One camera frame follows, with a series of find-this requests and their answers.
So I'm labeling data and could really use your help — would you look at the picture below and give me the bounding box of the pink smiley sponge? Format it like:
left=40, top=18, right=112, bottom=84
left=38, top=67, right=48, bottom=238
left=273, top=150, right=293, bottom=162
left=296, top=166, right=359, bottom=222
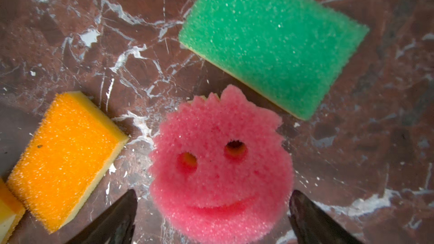
left=149, top=85, right=294, bottom=244

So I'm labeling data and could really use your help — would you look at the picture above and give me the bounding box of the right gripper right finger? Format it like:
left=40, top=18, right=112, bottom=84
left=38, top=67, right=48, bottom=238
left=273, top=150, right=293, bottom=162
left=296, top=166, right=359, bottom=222
left=288, top=190, right=362, bottom=244

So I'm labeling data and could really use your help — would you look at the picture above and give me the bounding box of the green sponge upper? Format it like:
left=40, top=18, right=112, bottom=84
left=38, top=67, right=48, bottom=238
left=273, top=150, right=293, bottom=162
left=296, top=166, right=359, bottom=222
left=179, top=0, right=369, bottom=120

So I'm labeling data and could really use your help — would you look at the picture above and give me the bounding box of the orange sponge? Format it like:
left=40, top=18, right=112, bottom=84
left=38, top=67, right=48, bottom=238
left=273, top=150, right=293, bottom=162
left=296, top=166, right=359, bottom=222
left=6, top=91, right=129, bottom=233

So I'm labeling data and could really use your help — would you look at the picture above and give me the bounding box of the yellow sponge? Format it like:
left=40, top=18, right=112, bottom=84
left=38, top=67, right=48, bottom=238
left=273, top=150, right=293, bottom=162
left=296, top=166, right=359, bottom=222
left=1, top=179, right=26, bottom=244

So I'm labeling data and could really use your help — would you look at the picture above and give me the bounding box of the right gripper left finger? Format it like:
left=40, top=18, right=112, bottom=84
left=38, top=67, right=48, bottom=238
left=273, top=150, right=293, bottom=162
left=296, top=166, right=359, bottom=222
left=68, top=189, right=138, bottom=244

